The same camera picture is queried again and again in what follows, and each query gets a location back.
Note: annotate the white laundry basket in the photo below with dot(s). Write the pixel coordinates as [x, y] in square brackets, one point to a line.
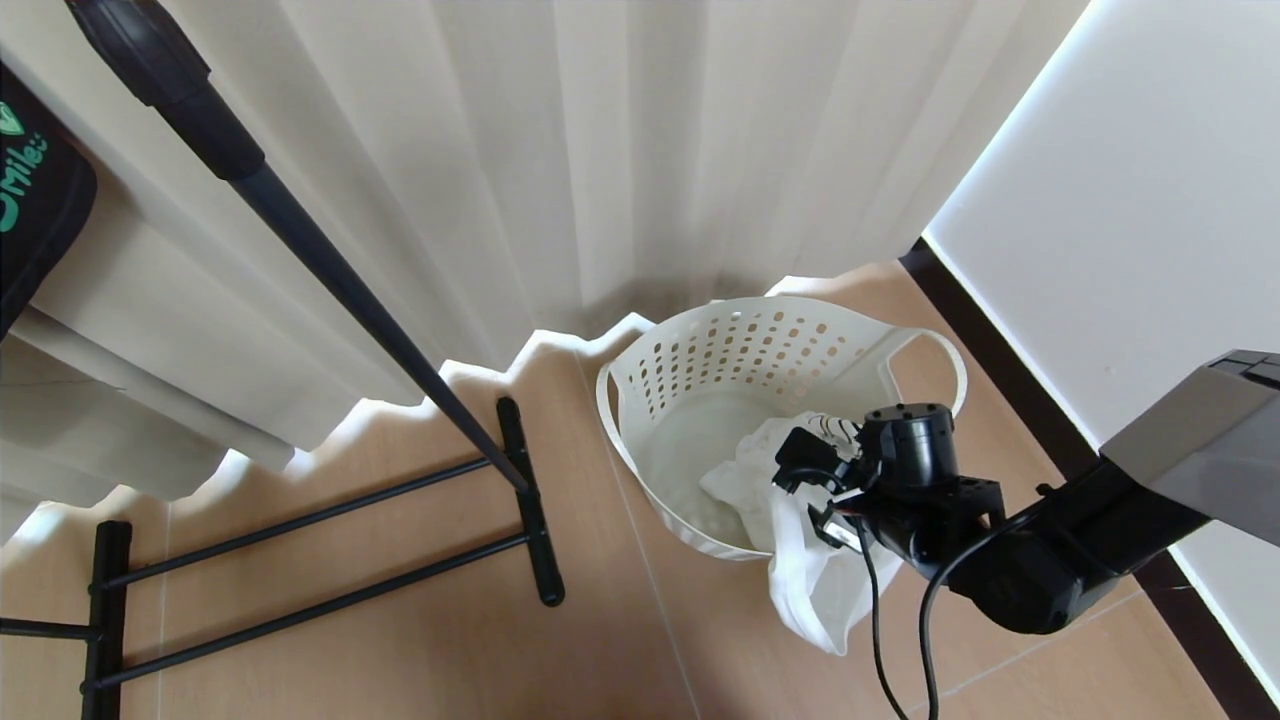
[700, 420]

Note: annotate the black clothes rack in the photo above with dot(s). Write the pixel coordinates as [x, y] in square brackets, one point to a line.
[300, 230]

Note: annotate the black garment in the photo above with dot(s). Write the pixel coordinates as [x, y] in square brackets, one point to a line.
[40, 220]

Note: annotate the white printed garment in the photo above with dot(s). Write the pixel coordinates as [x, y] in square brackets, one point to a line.
[810, 590]

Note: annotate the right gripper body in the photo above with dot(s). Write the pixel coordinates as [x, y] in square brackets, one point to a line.
[838, 522]

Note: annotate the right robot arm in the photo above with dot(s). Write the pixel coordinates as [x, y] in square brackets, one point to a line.
[1150, 490]

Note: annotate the beige curtain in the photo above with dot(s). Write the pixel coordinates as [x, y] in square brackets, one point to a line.
[600, 150]

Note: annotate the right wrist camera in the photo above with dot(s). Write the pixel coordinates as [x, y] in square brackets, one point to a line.
[805, 455]

